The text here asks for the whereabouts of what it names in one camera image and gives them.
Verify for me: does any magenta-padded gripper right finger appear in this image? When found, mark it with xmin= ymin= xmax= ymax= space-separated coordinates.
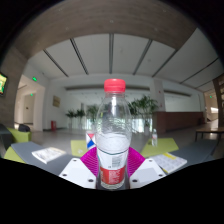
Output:
xmin=126 ymin=146 xmax=167 ymax=190

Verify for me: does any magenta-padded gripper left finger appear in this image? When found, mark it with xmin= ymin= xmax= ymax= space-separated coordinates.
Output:
xmin=59 ymin=146 xmax=99 ymax=190

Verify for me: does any clear red-capped water bottle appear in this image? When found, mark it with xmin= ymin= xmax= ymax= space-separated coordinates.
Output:
xmin=94 ymin=78 xmax=133 ymax=191

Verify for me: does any white booklet with yellow edge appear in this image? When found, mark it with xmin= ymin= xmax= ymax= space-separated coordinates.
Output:
xmin=154 ymin=152 xmax=188 ymax=175

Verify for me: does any red white blue geometric box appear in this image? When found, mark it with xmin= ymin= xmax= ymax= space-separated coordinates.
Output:
xmin=85 ymin=130 xmax=98 ymax=151

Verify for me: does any small clear plastic bottle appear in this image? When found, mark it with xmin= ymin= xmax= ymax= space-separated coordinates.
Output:
xmin=151 ymin=128 xmax=159 ymax=148

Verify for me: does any white printed booklet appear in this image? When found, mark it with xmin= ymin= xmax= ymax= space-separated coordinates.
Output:
xmin=31 ymin=146 xmax=67 ymax=165

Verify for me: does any potted green plants group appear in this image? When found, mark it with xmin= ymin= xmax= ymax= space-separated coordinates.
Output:
xmin=65 ymin=94 xmax=160 ymax=136

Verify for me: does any green upholstered chair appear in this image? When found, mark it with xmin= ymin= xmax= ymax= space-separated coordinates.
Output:
xmin=5 ymin=127 xmax=33 ymax=145

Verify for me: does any black bag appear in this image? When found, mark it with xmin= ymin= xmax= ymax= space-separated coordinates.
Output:
xmin=17 ymin=123 xmax=31 ymax=133

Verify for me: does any wooden bench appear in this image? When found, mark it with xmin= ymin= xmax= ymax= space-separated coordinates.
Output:
xmin=194 ymin=125 xmax=224 ymax=156

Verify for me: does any wooden shelf unit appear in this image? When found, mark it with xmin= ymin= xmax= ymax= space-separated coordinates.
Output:
xmin=213 ymin=73 xmax=224 ymax=128

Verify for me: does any framed wall picture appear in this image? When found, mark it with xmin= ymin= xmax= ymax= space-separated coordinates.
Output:
xmin=52 ymin=95 xmax=62 ymax=108

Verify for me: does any wall-mounted display screen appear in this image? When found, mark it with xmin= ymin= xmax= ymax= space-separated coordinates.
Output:
xmin=0 ymin=71 xmax=9 ymax=98

